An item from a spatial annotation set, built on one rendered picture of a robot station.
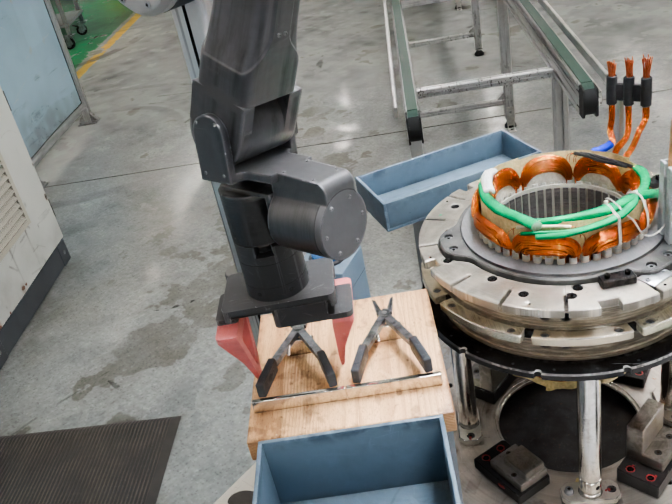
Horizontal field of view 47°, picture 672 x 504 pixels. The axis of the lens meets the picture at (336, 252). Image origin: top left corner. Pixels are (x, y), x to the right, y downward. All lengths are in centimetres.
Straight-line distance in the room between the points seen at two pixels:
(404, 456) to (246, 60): 38
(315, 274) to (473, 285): 18
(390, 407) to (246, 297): 16
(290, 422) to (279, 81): 31
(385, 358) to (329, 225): 22
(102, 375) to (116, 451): 42
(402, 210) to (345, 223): 46
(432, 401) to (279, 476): 16
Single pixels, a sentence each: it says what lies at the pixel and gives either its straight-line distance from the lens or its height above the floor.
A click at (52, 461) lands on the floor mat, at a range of 252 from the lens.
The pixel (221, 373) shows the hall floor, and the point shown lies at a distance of 258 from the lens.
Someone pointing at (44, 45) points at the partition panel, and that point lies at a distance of 507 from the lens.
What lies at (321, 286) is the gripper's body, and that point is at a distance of 68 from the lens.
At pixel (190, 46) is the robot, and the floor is 129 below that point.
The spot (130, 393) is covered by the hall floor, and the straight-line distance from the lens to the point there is 265.
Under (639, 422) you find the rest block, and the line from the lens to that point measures 97.
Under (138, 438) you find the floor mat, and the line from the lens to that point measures 245.
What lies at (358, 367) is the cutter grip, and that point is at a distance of 71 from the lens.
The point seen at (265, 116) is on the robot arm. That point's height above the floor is 134.
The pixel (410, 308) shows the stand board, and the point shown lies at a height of 107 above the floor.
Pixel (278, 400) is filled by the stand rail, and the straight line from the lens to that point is 73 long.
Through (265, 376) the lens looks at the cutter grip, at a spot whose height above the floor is 109.
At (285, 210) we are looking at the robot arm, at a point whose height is 128.
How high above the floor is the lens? 155
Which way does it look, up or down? 30 degrees down
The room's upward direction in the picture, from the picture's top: 12 degrees counter-clockwise
